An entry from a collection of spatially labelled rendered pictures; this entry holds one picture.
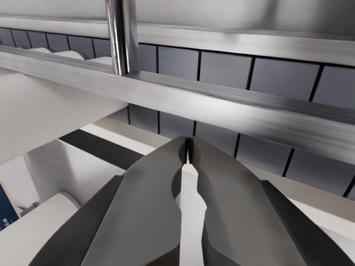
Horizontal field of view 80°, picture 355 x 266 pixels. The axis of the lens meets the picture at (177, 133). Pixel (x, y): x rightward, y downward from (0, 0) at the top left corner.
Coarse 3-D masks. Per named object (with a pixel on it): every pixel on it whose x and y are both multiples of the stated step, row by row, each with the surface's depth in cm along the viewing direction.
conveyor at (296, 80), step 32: (0, 32) 29; (32, 32) 25; (160, 64) 18; (192, 64) 16; (224, 64) 15; (256, 64) 14; (288, 64) 13; (320, 64) 15; (288, 96) 14; (320, 96) 13; (352, 96) 12; (160, 128) 21; (192, 128) 19; (256, 160) 17; (288, 160) 16; (320, 160) 14; (352, 192) 14
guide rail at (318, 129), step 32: (0, 64) 15; (32, 64) 13; (64, 64) 11; (96, 64) 11; (128, 96) 9; (160, 96) 9; (192, 96) 8; (224, 96) 7; (256, 96) 7; (224, 128) 8; (256, 128) 7; (288, 128) 6; (320, 128) 6; (352, 128) 6; (352, 160) 6
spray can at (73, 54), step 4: (56, 52) 21; (60, 52) 21; (64, 52) 21; (68, 52) 21; (72, 52) 21; (76, 52) 22; (80, 52) 22; (68, 56) 20; (72, 56) 21; (76, 56) 21; (80, 56) 21; (84, 56) 22; (0, 68) 16; (4, 68) 16; (0, 72) 16; (4, 72) 16; (8, 72) 16; (12, 72) 16; (16, 72) 17
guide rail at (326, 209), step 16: (80, 128) 22; (96, 128) 20; (112, 128) 20; (128, 128) 20; (128, 144) 19; (144, 144) 18; (160, 144) 18; (272, 176) 14; (288, 192) 13; (304, 192) 13; (320, 192) 13; (304, 208) 12; (320, 208) 12; (336, 208) 12; (352, 208) 12; (320, 224) 12; (336, 224) 12; (352, 224) 11
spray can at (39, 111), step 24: (0, 96) 12; (24, 96) 13; (48, 96) 14; (72, 96) 15; (96, 96) 17; (0, 120) 12; (24, 120) 13; (48, 120) 14; (72, 120) 15; (96, 120) 19; (0, 144) 12; (24, 144) 13
